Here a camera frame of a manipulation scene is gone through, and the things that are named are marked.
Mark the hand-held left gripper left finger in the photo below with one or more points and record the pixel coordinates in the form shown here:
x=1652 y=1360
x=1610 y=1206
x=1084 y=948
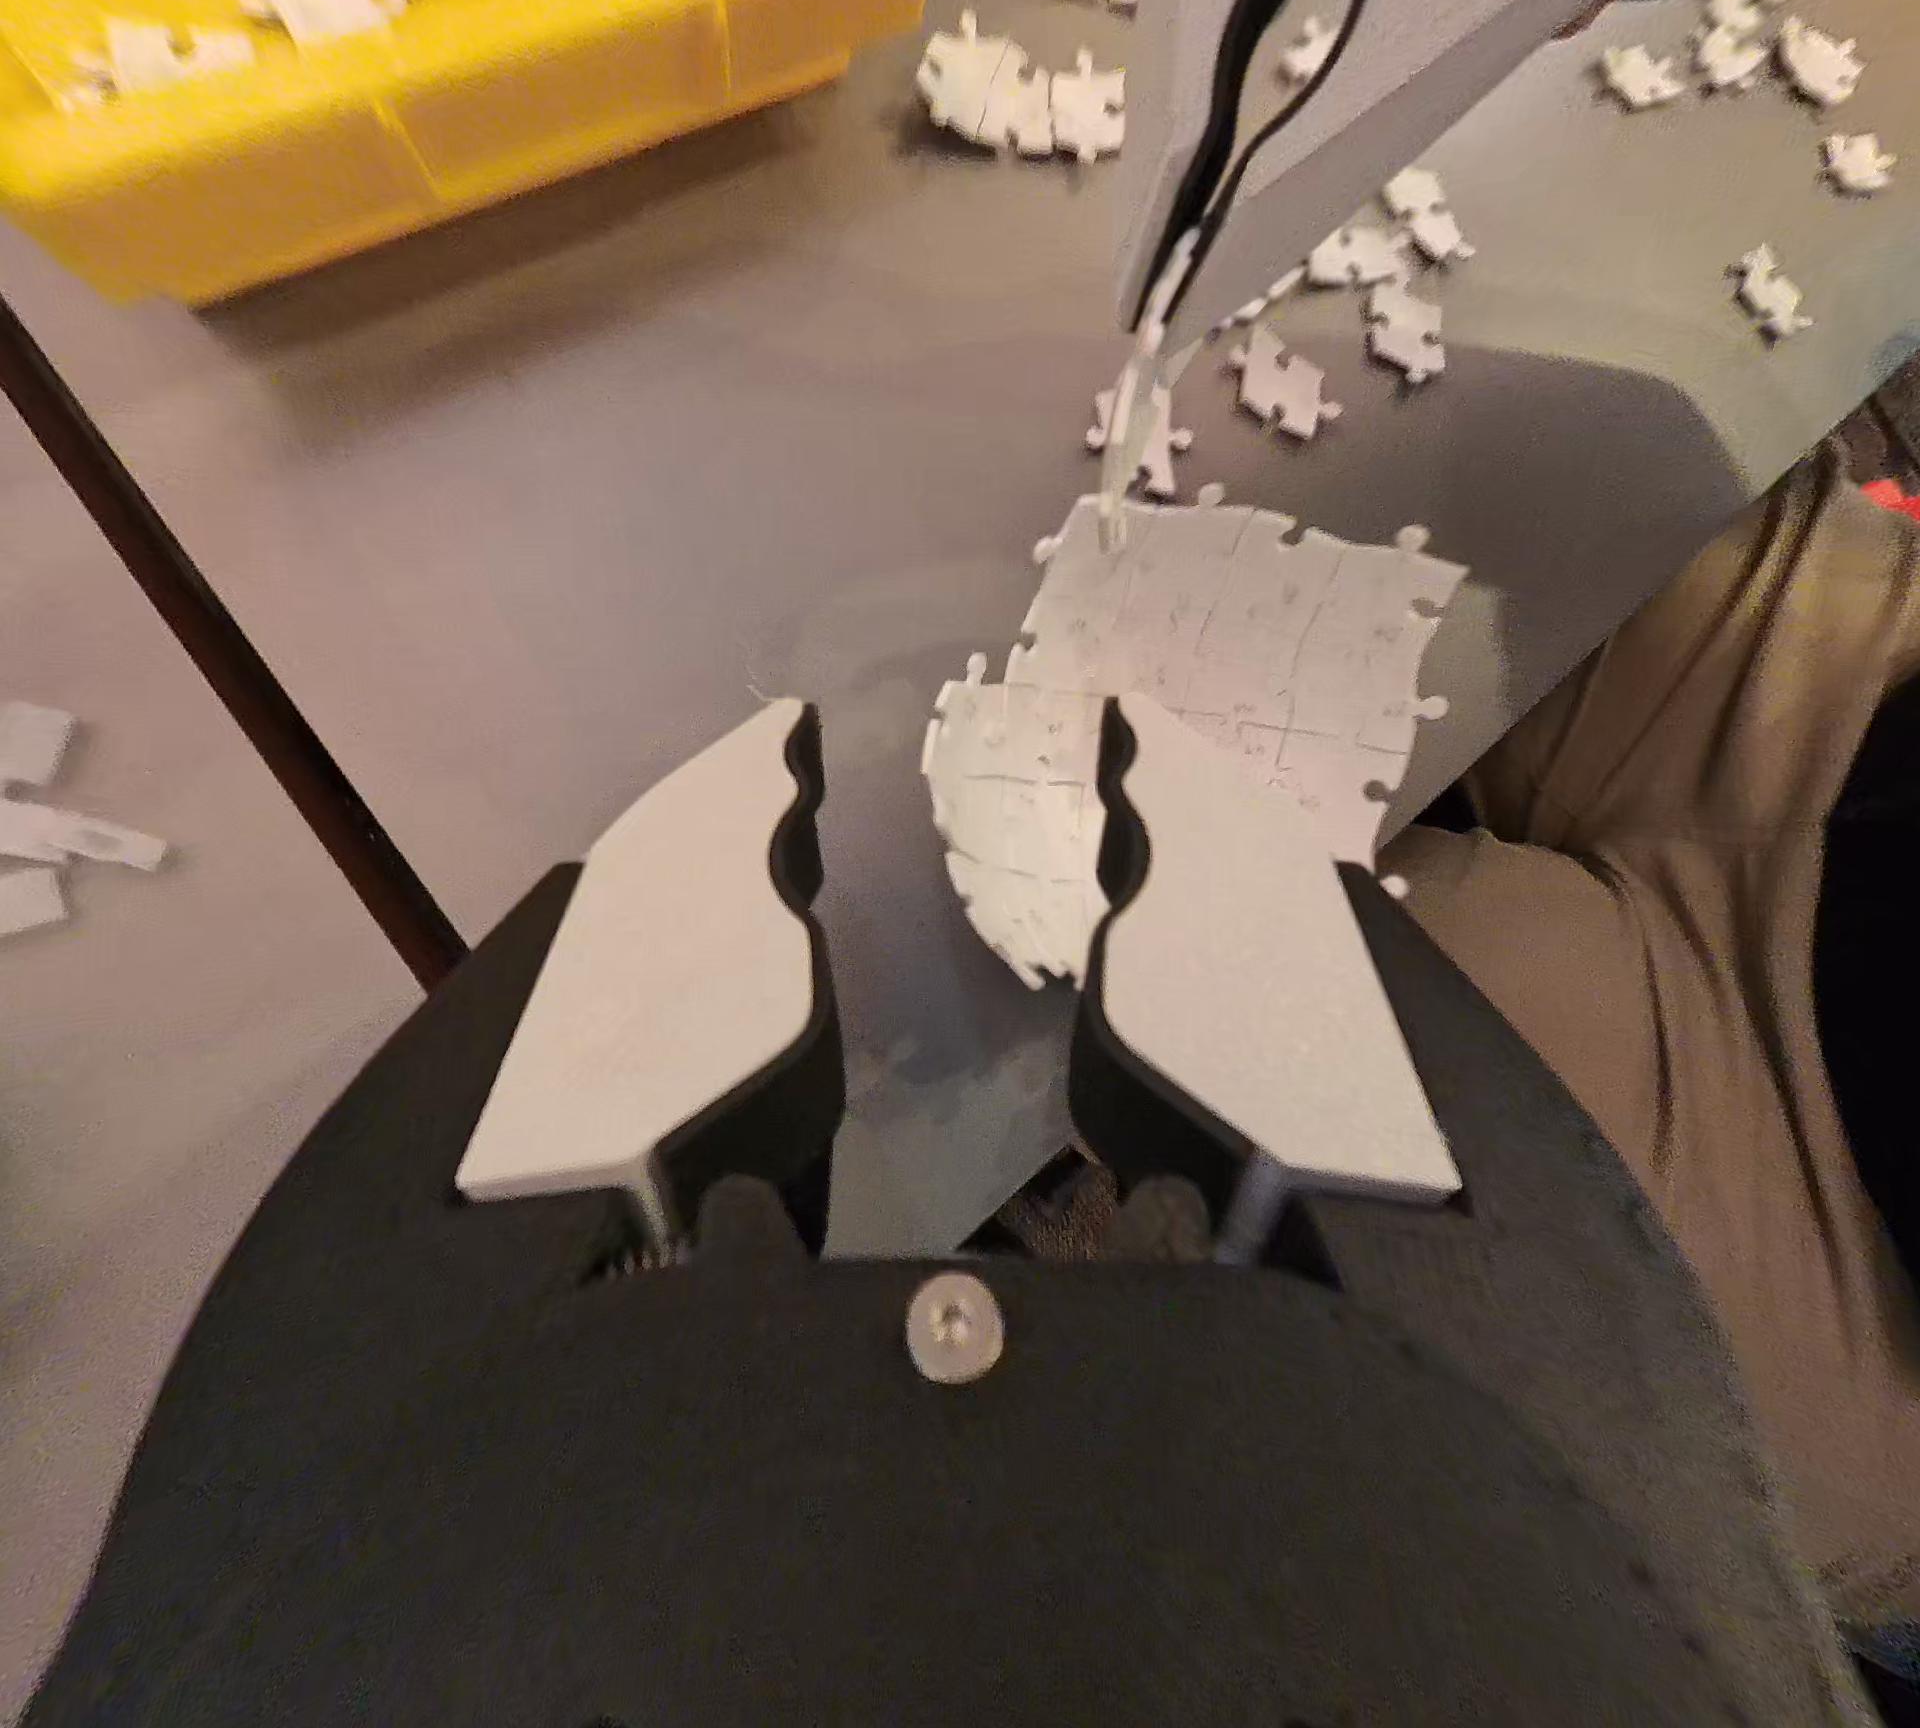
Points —
x=661 y=992

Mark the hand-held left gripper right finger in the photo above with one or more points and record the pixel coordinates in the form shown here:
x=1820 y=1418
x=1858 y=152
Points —
x=1274 y=1009

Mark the assembled white puzzle ball section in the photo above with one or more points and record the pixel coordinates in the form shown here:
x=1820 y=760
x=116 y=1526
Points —
x=1230 y=649

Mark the white puzzle piece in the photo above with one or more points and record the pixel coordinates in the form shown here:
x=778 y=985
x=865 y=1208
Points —
x=1132 y=408

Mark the yellow plastic bin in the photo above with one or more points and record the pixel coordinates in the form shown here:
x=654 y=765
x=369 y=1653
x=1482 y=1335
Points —
x=524 y=108

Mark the three-piece joined puzzle strip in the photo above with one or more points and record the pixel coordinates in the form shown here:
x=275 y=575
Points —
x=1021 y=93

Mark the scattered loose puzzle pieces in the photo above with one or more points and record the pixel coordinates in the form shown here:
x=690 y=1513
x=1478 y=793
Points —
x=1403 y=327

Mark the person's black top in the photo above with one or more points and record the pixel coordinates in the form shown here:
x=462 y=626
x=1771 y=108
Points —
x=1874 y=902

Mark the red bag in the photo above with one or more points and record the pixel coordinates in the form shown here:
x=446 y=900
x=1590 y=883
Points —
x=1893 y=500

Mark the pile of clear plastic clips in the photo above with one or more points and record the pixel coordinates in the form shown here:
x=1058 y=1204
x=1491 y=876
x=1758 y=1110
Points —
x=60 y=829

